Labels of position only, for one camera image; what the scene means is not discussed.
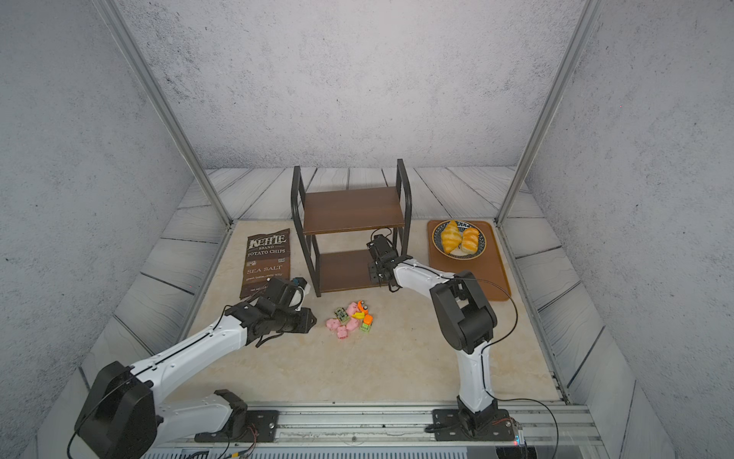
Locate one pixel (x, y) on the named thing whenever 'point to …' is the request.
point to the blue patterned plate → (458, 253)
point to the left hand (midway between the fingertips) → (319, 321)
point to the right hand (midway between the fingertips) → (381, 267)
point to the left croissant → (451, 236)
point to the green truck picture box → (341, 314)
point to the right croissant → (470, 240)
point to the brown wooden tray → (488, 268)
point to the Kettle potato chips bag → (268, 256)
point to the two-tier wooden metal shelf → (349, 210)
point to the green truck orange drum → (368, 319)
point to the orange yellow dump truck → (362, 313)
